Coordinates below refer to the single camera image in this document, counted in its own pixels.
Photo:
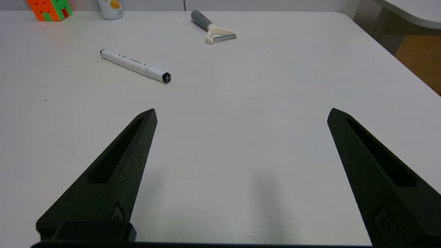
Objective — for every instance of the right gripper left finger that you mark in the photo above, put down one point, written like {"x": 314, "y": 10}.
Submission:
{"x": 134, "y": 162}

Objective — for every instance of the orange white puzzle cube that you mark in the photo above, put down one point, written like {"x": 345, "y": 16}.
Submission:
{"x": 48, "y": 10}

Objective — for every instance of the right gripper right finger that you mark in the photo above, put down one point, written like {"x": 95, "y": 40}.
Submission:
{"x": 365, "y": 172}

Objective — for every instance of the blue white spray can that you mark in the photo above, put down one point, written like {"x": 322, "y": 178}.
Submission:
{"x": 110, "y": 9}

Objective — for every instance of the white side table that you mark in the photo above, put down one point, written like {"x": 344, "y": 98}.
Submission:
{"x": 413, "y": 12}

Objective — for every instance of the white marker pen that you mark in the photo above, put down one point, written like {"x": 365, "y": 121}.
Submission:
{"x": 134, "y": 64}

